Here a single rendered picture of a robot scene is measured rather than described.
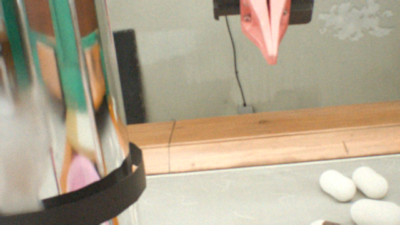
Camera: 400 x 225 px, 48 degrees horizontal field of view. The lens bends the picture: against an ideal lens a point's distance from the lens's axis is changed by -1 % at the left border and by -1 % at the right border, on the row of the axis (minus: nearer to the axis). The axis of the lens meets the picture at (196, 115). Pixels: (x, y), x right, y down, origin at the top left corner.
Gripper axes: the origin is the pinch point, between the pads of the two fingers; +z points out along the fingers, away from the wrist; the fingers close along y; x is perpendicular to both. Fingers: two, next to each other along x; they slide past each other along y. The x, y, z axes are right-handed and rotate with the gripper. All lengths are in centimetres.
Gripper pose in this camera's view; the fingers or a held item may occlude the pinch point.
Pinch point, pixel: (271, 53)
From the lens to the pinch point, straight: 40.7
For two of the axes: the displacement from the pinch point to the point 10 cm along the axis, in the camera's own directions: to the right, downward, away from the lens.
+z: 0.1, 8.3, -5.6
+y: 10.0, -0.6, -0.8
